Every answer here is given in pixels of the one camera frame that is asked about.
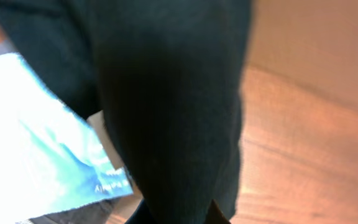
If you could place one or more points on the black t-shirt with label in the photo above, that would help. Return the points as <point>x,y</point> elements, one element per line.
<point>165,73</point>

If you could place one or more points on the light blue folded shirt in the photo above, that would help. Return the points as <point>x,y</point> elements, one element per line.
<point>42,140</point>

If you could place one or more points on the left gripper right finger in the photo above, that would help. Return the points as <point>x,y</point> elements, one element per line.
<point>215,215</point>

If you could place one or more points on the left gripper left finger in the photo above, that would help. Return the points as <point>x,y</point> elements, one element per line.
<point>140,216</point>

